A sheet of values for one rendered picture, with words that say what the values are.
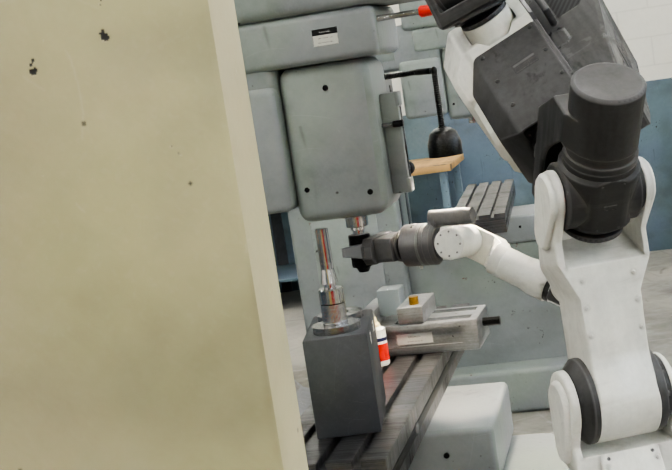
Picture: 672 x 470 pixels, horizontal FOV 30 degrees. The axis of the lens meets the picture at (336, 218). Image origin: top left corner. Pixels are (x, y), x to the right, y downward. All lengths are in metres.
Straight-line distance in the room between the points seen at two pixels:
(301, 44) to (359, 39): 0.12
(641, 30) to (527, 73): 6.95
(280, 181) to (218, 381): 1.71
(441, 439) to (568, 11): 0.89
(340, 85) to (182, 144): 1.70
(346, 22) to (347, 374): 0.70
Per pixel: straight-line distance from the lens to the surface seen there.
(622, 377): 2.09
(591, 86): 1.92
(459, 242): 2.50
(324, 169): 2.55
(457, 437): 2.55
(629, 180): 1.99
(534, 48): 2.16
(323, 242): 2.30
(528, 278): 2.48
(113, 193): 0.87
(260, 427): 0.87
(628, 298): 2.09
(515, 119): 2.10
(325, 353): 2.29
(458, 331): 2.84
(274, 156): 2.56
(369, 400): 2.31
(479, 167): 9.17
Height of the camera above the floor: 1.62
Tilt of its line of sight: 7 degrees down
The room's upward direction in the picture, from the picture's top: 9 degrees counter-clockwise
